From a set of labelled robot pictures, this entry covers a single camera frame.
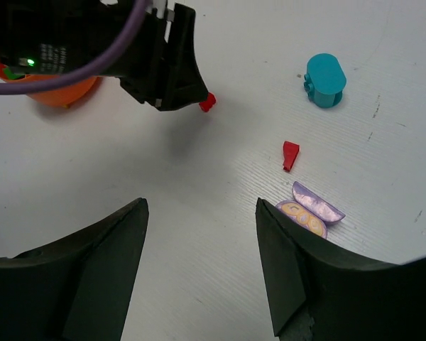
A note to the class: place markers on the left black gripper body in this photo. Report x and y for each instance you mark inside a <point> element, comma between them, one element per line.
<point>138,67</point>

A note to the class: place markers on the red lego small brick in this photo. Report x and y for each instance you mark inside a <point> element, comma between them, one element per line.
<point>290,153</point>

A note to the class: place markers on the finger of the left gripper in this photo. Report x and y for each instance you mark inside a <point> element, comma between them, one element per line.
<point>181,84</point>

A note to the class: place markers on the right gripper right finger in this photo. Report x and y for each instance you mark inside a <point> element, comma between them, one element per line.
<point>318,290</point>

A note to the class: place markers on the cyan rounded lego brick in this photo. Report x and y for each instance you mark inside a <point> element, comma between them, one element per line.
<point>324,80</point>

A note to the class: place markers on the purple lego plate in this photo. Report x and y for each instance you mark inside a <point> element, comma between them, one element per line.
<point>310,211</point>

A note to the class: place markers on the small red lego stud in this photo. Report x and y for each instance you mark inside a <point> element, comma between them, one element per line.
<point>209,103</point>

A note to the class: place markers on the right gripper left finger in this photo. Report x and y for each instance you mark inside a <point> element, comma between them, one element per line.
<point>78,287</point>

